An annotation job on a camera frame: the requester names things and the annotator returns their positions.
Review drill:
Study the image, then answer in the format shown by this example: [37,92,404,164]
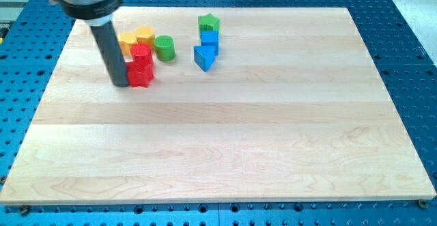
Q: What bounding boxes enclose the yellow hexagon block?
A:
[135,26,156,51]

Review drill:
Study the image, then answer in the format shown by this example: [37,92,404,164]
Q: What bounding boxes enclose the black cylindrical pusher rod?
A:
[90,21,130,87]

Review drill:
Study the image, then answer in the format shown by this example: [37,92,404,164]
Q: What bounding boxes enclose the blue triangle block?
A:
[193,46,215,72]

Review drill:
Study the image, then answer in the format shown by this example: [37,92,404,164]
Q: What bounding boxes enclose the yellow pentagon block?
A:
[117,32,137,55]

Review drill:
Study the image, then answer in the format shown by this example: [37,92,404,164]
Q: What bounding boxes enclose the green star block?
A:
[197,13,221,33]

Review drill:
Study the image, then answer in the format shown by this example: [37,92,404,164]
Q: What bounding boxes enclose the board screw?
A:
[18,205,30,216]
[417,199,429,209]

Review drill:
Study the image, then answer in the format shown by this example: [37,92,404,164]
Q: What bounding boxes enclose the red cylinder block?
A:
[130,44,154,66]

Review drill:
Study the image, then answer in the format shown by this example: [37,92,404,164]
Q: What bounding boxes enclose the right front board screw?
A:
[417,199,429,209]

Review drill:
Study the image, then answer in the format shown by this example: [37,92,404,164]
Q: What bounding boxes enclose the blue cube block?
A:
[200,31,219,55]

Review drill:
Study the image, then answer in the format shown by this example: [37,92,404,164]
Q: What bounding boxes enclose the left front board screw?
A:
[18,205,30,216]

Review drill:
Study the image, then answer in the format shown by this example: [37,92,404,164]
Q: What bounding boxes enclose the light wooden board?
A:
[1,7,436,205]

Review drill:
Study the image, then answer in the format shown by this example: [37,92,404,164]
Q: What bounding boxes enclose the green cylinder block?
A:
[154,35,175,61]

